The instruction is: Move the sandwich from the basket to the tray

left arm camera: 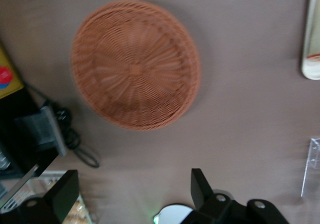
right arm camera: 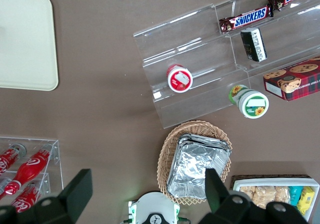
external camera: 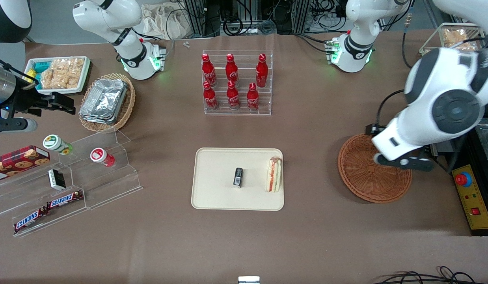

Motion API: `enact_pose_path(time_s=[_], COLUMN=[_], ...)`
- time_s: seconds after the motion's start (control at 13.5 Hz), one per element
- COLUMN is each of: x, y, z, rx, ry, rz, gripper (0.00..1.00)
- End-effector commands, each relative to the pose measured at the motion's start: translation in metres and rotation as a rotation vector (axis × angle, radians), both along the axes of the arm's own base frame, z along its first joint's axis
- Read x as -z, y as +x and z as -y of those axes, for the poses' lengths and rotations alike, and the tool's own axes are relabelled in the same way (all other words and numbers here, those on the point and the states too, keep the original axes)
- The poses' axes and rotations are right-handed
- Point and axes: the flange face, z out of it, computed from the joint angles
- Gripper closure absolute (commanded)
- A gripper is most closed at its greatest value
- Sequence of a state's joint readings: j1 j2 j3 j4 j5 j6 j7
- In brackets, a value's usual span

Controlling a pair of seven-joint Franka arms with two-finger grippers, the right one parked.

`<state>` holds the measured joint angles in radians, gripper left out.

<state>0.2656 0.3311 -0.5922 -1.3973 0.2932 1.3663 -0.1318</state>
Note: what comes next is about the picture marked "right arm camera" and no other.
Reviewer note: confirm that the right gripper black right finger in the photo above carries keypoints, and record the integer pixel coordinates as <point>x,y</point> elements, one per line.
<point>225,209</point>

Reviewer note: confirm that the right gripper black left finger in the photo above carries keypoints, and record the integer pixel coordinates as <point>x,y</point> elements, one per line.
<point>72,196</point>

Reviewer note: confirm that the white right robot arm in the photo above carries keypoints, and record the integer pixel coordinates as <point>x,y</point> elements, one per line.
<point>155,209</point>

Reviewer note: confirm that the dark woven tray base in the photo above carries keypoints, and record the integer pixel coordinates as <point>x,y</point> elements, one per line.
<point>270,176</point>

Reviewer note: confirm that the aluminium foil tray stack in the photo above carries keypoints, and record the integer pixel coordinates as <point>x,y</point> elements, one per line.
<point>192,164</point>

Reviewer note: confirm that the white rectangular snack tray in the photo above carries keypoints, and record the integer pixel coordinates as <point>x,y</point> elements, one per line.
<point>275,182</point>

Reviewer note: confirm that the light wicker oval basket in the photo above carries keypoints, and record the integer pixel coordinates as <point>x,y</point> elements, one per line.
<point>170,148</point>

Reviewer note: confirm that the cream plastic serving tray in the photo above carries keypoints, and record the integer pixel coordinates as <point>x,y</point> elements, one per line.
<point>27,41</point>

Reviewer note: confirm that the clear rice cracker bag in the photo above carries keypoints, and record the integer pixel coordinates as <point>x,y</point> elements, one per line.
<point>282,194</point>
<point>247,192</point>
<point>265,196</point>

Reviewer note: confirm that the clear acrylic bottle rack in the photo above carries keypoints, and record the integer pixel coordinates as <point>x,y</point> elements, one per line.
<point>56,159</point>

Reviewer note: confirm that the red cola bottle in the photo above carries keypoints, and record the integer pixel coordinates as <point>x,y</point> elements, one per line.
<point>30,170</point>
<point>7,159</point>
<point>26,199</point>

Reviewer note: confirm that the teal snack packet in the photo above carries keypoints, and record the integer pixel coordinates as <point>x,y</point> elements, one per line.
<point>296,194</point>

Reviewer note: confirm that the yellow snack packet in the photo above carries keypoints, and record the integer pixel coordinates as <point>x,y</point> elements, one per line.
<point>306,199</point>

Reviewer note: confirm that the green sunflower yogurt cup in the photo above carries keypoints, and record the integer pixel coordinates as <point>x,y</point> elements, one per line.
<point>252,105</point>

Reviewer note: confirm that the red lid yogurt cup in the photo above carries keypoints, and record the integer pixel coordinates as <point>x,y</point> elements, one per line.
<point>180,80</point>

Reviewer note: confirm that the red tartan cookie box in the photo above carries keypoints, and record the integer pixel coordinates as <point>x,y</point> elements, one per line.
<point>297,82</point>

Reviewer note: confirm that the small black white box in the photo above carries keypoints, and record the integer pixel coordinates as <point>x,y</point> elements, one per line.
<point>253,44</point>

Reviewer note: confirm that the clear acrylic stepped shelf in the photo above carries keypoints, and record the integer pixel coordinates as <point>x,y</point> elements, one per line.
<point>190,46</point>
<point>287,33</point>

